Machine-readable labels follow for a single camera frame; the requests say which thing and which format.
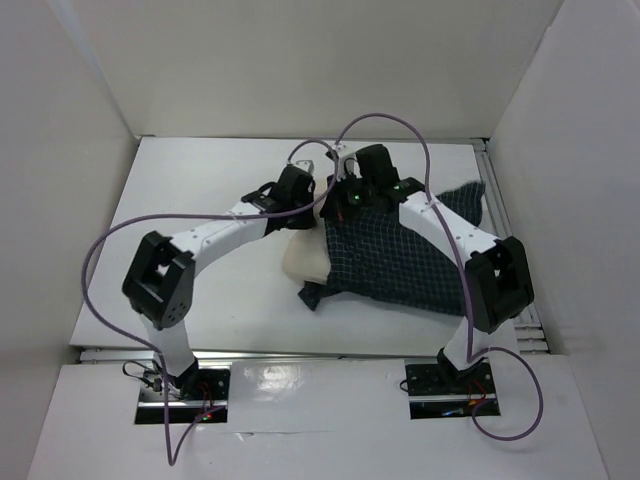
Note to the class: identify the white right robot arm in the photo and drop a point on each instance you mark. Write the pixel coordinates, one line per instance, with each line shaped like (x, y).
(494, 273)

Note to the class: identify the aluminium frame rail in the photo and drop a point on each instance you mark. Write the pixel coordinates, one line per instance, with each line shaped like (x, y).
(244, 302)

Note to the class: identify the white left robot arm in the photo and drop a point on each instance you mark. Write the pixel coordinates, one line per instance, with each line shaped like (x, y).
(160, 281)

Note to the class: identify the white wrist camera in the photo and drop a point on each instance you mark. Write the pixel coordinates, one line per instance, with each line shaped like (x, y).
(346, 156)
(305, 165)

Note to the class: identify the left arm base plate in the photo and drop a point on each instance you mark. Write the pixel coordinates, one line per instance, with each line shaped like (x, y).
(207, 398)

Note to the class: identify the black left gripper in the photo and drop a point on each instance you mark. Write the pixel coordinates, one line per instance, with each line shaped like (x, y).
(305, 223)

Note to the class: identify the cream white pillow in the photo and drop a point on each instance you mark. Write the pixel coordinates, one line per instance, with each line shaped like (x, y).
(306, 258)

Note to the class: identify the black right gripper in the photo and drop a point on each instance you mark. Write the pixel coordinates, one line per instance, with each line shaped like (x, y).
(335, 205)

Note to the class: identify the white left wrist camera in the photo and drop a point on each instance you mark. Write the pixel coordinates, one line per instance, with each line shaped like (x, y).
(305, 165)

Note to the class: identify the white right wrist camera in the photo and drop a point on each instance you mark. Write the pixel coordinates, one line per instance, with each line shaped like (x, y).
(346, 156)

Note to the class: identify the dark plaid pillowcase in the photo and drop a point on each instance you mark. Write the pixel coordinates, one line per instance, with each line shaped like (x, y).
(372, 255)

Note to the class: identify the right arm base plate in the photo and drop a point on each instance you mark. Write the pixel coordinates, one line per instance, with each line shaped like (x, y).
(431, 397)

